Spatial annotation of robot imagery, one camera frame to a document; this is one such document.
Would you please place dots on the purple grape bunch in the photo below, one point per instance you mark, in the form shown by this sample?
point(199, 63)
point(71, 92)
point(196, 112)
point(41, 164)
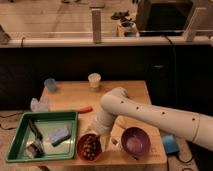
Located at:
point(90, 148)

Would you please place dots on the yellow banana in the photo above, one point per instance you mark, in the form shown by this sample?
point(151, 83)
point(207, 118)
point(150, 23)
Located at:
point(120, 122)

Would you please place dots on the green plastic tray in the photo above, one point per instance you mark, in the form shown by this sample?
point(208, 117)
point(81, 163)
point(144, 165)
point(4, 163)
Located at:
point(47, 123)

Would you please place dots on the purple bowl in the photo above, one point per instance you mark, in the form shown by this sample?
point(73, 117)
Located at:
point(135, 141)

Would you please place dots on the black handled metal tool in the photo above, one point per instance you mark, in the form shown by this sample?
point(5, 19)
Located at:
point(35, 149)

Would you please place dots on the blue plastic cup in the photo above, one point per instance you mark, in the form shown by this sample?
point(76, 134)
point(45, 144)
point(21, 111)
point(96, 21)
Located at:
point(50, 84)

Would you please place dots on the red bowl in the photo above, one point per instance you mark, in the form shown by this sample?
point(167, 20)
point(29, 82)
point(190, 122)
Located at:
point(80, 144)

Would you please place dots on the cream ribbed gripper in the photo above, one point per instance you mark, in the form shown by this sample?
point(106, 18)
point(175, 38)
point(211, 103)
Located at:
point(102, 124)

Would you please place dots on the blue box on floor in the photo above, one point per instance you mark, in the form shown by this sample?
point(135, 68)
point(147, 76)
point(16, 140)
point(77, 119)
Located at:
point(170, 145)

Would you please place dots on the orange carrot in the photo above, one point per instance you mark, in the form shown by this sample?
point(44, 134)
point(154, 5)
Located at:
point(83, 110)

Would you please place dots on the blue sponge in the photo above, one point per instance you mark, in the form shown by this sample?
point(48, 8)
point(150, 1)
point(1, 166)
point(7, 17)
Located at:
point(59, 135)

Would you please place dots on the cream perforated robot arm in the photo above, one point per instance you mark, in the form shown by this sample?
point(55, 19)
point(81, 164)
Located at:
point(194, 127)

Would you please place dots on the black monitor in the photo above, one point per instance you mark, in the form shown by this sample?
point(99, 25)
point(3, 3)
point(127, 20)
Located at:
point(162, 17)

